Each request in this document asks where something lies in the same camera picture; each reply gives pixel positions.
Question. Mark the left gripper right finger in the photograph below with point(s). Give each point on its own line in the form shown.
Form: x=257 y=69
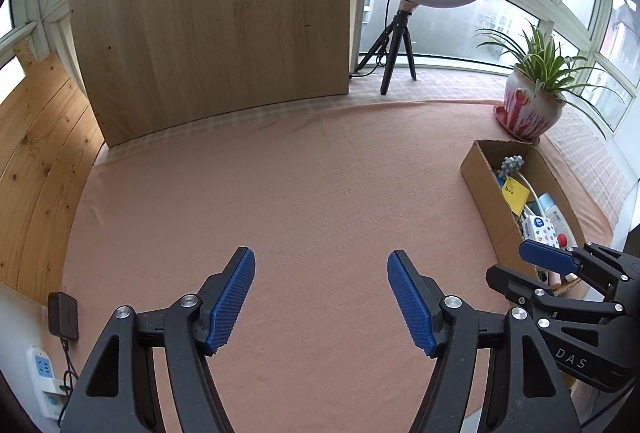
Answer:
x=525 y=391

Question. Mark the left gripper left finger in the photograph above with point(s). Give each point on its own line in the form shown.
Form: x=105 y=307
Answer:
x=117 y=389

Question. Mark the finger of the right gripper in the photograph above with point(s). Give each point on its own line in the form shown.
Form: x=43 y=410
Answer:
x=547 y=257

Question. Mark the patterned tissue pack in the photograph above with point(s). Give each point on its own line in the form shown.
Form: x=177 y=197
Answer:
x=539 y=229

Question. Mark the white neck massager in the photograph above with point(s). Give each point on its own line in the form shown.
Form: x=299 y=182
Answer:
x=512 y=166

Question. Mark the pink small bottle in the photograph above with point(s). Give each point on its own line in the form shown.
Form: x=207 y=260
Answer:
x=554 y=279

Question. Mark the white aqua lotion bottle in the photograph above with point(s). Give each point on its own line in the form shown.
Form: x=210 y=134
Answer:
x=551 y=211

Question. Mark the orange cartoon figurine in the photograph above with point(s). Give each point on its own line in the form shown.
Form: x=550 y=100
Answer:
x=562 y=241

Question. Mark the white power strip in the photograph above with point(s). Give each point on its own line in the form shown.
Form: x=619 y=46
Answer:
x=49 y=394

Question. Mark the yellow black ruler card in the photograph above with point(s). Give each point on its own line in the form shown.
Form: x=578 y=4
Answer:
x=515 y=194

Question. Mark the black charger brick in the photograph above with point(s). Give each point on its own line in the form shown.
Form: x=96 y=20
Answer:
x=63 y=316

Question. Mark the plaid bed sheet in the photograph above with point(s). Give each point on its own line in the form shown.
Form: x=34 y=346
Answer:
x=605 y=176

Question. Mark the cardboard box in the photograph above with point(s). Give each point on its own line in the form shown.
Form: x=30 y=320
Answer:
x=504 y=208

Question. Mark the red white flower pot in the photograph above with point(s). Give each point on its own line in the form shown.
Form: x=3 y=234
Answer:
x=525 y=113

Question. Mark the green spider plant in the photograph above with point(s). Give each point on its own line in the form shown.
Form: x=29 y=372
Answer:
x=542 y=60

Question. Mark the pink bed blanket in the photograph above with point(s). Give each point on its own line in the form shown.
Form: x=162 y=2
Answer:
x=322 y=200

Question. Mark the pine wood headboard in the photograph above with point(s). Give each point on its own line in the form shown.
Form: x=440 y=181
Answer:
x=49 y=141

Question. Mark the black tripod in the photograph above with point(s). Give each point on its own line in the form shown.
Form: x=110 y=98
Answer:
x=386 y=49

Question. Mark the oak wooden board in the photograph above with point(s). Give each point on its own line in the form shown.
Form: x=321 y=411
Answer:
x=149 y=65

